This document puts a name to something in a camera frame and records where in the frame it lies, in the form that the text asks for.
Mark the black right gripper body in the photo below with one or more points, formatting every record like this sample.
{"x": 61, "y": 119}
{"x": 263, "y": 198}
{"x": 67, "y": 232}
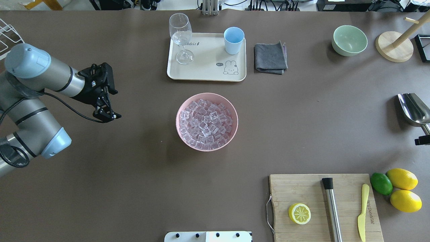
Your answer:
{"x": 422, "y": 140}

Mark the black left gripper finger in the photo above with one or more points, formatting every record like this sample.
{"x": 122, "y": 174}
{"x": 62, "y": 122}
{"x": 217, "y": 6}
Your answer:
{"x": 109, "y": 114}
{"x": 97, "y": 111}

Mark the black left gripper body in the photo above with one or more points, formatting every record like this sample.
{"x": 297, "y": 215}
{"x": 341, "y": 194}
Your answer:
{"x": 84, "y": 95}

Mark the stainless steel ice scoop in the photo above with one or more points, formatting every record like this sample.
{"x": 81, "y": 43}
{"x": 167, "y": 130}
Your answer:
{"x": 416, "y": 112}

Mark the pile of clear ice cubes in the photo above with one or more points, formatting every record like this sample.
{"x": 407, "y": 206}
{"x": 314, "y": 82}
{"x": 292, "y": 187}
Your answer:
{"x": 205, "y": 123}

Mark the pink bowl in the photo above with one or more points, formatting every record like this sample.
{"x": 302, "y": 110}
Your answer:
{"x": 207, "y": 122}

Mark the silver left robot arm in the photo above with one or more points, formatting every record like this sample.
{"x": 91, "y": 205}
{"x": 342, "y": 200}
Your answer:
{"x": 29, "y": 71}

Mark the light blue cup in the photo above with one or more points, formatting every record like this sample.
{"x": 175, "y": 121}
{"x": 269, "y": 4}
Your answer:
{"x": 233, "y": 39}

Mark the yellow lemon upper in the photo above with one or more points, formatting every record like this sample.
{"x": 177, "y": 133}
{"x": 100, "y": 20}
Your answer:
{"x": 402, "y": 178}

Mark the yellow lemon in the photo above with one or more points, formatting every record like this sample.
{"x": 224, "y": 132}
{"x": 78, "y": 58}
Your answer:
{"x": 402, "y": 178}
{"x": 406, "y": 201}

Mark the green lime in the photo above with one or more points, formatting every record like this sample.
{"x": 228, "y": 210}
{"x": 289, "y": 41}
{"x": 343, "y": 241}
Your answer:
{"x": 381, "y": 183}

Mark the yellow lemon lower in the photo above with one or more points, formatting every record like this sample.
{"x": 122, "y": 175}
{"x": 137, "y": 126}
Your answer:
{"x": 406, "y": 201}

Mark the clear wine glass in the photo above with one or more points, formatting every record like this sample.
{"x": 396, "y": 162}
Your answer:
{"x": 181, "y": 33}

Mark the wooden mug tree stand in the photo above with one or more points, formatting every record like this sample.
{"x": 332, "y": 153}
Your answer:
{"x": 396, "y": 46}

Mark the yellow plastic knife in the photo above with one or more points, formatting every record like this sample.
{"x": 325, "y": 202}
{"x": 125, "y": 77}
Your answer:
{"x": 361, "y": 219}

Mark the steel muddler black tip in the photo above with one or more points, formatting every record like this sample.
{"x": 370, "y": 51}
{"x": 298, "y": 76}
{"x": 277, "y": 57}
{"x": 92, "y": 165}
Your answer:
{"x": 333, "y": 214}

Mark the cream rabbit tray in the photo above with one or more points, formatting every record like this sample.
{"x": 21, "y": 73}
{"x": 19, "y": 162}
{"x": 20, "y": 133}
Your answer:
{"x": 211, "y": 62}

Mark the pale green bowl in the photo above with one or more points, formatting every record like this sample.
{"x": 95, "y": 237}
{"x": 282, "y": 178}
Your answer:
{"x": 349, "y": 40}

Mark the half lemon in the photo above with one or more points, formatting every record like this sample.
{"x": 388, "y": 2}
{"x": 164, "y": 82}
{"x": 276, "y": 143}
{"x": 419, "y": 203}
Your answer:
{"x": 299, "y": 213}

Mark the wooden cutting board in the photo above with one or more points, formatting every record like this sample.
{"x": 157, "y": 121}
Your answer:
{"x": 288, "y": 189}

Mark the grey folded cloth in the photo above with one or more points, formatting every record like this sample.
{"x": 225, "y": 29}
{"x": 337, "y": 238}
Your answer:
{"x": 271, "y": 58}

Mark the white wire cup rack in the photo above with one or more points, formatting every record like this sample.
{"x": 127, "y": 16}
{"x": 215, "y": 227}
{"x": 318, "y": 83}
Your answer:
{"x": 9, "y": 37}

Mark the black picture frame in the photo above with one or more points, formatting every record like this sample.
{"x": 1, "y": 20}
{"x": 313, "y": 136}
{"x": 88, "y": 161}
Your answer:
{"x": 423, "y": 44}

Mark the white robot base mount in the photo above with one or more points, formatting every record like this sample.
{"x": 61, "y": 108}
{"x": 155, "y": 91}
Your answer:
{"x": 209, "y": 236}

